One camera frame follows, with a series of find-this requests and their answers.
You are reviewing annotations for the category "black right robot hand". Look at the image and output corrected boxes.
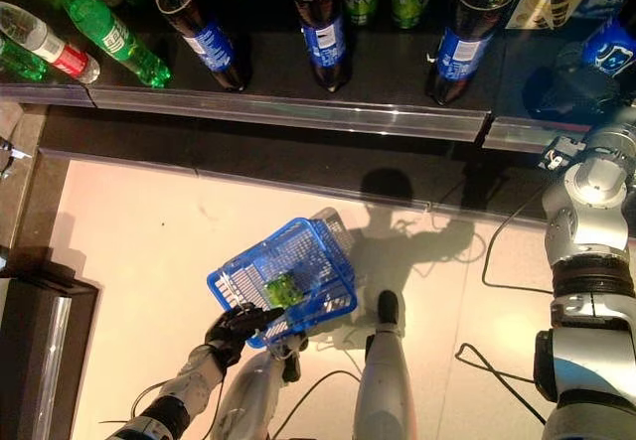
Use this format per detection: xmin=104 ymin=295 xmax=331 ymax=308
xmin=524 ymin=40 xmax=630 ymax=126

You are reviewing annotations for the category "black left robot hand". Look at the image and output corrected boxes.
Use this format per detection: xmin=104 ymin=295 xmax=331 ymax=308
xmin=204 ymin=303 xmax=287 ymax=369

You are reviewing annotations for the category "blue plastic shopping basket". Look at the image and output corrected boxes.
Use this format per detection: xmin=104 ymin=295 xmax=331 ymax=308
xmin=206 ymin=206 xmax=360 ymax=352

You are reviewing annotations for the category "silver left robot leg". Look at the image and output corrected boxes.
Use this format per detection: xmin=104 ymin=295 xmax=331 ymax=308
xmin=218 ymin=335 xmax=304 ymax=440

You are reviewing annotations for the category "silver robot leg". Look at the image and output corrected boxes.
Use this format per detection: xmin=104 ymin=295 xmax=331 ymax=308
xmin=218 ymin=335 xmax=304 ymax=440
xmin=353 ymin=288 xmax=416 ymax=440

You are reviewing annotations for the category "silver right robot leg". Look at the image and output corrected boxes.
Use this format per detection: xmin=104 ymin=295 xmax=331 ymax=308
xmin=353 ymin=288 xmax=416 ymax=440

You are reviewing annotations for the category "display cabinet black base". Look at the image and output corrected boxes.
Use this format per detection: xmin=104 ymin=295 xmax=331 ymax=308
xmin=0 ymin=243 xmax=103 ymax=440

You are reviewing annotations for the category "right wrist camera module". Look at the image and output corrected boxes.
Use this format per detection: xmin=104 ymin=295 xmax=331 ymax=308
xmin=538 ymin=134 xmax=588 ymax=172

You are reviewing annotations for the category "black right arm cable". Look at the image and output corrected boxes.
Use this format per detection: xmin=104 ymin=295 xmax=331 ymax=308
xmin=454 ymin=181 xmax=557 ymax=426

